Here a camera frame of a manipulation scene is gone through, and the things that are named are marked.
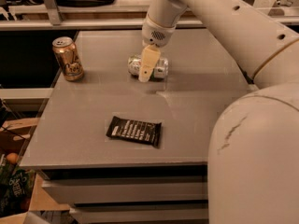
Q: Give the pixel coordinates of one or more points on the cardboard box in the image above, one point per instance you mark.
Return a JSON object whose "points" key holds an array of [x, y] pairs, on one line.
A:
{"points": [[14, 139]]}

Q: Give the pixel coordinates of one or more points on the grey drawer cabinet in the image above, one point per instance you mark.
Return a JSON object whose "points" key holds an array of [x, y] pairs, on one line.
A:
{"points": [[112, 180]]}

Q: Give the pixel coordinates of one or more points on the metal shelf rail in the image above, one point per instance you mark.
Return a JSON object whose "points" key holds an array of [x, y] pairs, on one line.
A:
{"points": [[48, 15]]}

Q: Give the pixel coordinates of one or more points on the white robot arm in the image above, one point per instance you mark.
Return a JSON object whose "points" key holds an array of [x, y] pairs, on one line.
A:
{"points": [[253, 156]]}

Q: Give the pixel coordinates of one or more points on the black snack bar wrapper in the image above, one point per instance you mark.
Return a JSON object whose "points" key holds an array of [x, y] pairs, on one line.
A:
{"points": [[135, 131]]}

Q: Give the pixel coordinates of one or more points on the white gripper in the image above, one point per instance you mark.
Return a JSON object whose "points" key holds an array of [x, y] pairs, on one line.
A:
{"points": [[156, 33]]}

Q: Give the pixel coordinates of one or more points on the gold soda can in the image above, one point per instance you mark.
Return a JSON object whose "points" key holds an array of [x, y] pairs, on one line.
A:
{"points": [[66, 54]]}

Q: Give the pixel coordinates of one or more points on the white green 7up can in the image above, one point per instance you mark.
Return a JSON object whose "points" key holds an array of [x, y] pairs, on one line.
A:
{"points": [[159, 72]]}

